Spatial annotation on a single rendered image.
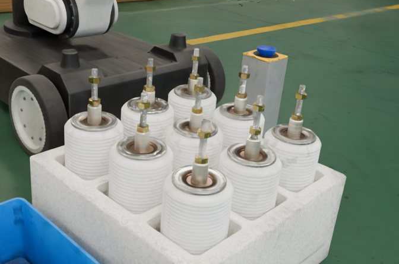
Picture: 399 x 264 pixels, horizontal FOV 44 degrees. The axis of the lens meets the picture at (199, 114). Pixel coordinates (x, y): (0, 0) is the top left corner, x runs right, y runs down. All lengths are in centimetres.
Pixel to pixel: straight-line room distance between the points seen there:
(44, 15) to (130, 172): 82
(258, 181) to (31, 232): 39
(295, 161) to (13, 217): 48
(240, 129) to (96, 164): 25
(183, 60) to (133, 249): 76
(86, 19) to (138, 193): 76
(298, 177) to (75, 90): 56
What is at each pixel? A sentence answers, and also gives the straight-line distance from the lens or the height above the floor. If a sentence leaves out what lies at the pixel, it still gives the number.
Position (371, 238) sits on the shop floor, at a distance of 110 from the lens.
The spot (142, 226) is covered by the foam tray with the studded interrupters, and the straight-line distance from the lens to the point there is 71.
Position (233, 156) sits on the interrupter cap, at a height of 25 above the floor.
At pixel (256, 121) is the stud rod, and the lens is 73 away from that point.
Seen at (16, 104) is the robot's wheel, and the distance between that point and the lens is 127.
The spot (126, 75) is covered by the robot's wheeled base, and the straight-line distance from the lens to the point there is 125.
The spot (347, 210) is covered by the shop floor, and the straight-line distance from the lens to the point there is 117.
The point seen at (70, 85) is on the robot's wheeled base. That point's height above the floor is 19.
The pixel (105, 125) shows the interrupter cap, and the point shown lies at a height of 25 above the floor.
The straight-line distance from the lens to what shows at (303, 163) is 83.
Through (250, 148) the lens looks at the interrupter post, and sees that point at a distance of 75.
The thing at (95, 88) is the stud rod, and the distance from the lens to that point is 81.
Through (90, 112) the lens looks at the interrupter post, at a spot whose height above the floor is 27.
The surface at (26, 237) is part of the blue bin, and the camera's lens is 91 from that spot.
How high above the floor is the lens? 60
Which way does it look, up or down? 23 degrees down
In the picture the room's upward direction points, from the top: 6 degrees clockwise
